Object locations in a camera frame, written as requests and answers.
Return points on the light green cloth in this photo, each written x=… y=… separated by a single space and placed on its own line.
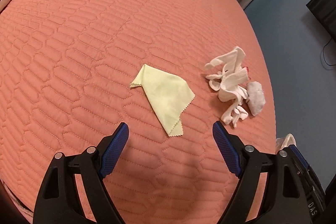
x=169 y=95

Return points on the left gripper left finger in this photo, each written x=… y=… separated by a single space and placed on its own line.
x=58 y=198

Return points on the white red trimmed sock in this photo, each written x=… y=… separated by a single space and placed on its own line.
x=244 y=74

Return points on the pink quilted bed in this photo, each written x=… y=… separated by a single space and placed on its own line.
x=66 y=69

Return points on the white glove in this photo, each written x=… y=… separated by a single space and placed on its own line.
x=228 y=84

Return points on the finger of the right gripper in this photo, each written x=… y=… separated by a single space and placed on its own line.
x=299 y=156

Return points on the wall mounted television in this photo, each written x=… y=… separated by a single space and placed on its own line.
x=324 y=12

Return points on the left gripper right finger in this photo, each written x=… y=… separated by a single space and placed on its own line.
x=268 y=189

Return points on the grey sock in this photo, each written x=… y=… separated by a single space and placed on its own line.
x=256 y=99

